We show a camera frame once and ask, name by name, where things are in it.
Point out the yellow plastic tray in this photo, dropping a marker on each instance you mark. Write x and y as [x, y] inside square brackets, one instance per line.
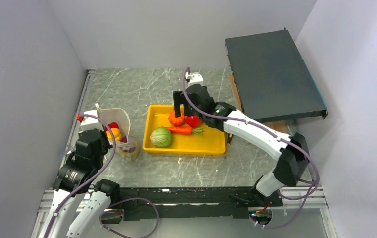
[211, 142]

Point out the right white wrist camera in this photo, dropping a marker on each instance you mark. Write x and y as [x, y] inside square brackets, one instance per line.
[194, 78]

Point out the black base frame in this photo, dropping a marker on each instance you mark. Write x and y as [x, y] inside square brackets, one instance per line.
[192, 202]

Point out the orange toy pumpkin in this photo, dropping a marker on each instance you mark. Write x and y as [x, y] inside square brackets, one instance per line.
[176, 121]

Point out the green toy cabbage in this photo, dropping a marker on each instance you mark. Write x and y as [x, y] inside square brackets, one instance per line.
[161, 137]

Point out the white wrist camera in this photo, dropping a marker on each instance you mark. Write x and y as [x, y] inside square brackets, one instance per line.
[88, 123]
[194, 78]

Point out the aluminium side rail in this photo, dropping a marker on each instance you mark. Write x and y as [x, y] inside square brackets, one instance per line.
[80, 109]

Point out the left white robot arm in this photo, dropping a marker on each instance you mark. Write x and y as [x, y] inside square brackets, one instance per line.
[73, 182]

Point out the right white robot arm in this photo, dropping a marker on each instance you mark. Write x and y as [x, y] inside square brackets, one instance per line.
[290, 152]

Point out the dark green rack box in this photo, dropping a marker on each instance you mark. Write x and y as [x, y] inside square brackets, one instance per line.
[272, 79]

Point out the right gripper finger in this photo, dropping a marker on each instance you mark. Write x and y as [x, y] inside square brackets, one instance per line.
[177, 101]
[188, 109]

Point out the yellow handled screwdriver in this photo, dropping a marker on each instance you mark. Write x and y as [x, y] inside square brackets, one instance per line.
[229, 138]

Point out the clear dotted zip top bag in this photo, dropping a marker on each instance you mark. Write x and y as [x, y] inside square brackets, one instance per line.
[121, 117]

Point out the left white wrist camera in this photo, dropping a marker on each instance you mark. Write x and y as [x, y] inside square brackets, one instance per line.
[88, 123]

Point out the red toy tomato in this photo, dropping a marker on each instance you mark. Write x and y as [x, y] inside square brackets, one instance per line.
[193, 121]

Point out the red bell pepper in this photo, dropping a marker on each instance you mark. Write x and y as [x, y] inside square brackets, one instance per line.
[113, 125]

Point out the wooden board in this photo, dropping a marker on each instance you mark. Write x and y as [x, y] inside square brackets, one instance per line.
[280, 126]

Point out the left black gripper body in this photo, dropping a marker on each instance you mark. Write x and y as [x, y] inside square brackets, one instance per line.
[106, 145]

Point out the yellow bell pepper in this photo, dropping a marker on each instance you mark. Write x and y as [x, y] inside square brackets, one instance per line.
[114, 133]

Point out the orange toy carrot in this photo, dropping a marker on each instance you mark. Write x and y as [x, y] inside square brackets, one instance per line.
[186, 130]

